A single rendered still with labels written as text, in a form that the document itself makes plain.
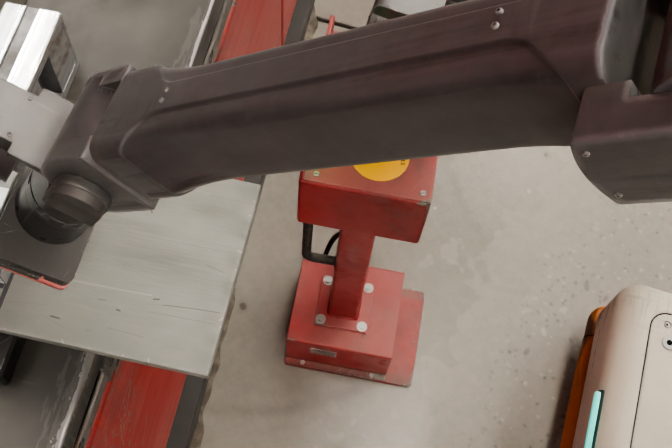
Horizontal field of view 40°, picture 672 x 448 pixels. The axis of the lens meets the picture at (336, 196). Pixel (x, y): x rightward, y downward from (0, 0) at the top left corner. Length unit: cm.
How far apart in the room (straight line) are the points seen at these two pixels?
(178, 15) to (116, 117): 57
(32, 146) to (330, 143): 24
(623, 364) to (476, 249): 46
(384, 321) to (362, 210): 62
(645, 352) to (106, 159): 124
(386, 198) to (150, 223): 36
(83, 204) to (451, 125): 25
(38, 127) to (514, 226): 147
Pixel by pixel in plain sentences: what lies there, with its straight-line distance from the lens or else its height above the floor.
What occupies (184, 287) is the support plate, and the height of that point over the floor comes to 100.
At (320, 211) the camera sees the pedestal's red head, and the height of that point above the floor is 71.
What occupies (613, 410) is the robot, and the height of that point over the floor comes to 27.
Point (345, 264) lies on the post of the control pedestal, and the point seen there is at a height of 38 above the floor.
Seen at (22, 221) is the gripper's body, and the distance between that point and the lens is 71.
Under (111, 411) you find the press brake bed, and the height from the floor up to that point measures 72.
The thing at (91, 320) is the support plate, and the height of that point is 100.
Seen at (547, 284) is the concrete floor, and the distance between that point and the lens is 193.
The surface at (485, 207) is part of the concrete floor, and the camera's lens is 197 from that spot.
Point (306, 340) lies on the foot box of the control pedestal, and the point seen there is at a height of 12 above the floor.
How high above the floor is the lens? 173
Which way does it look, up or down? 63 degrees down
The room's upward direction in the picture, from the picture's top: 7 degrees clockwise
